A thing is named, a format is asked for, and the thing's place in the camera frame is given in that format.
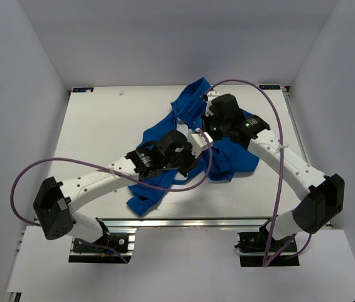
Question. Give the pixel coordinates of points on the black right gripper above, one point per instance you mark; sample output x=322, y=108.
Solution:
x=206, y=122

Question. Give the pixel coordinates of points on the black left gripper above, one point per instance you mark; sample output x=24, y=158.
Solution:
x=185, y=171

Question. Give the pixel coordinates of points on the blue zip jacket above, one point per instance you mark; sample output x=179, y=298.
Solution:
x=227, y=157

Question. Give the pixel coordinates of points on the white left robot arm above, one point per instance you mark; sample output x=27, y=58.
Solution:
x=57, y=203

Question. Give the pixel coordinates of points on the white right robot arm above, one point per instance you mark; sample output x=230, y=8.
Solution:
x=321, y=196

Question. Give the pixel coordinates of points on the right corner label sticker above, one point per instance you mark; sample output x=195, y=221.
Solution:
x=269, y=86

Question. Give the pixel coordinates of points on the corner label sticker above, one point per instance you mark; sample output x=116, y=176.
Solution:
x=269, y=86
x=82, y=89

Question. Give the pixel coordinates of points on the left corner label sticker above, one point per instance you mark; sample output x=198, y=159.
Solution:
x=82, y=89

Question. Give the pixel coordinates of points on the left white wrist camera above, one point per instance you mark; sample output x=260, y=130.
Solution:
x=200, y=142

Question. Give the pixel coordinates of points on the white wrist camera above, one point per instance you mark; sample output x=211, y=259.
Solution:
x=200, y=142
x=208, y=98

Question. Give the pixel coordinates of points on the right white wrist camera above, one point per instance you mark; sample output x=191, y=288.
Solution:
x=208, y=98

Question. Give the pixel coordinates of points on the aluminium right side rail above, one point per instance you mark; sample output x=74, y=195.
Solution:
x=286, y=95

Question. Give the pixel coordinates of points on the aluminium rail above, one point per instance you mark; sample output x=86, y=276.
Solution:
x=286, y=95
x=201, y=222

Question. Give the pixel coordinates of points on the aluminium front rail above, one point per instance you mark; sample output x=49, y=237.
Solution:
x=201, y=222

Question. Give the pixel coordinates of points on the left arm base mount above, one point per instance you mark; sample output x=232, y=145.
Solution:
x=117, y=248

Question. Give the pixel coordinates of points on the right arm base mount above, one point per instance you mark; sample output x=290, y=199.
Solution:
x=251, y=250

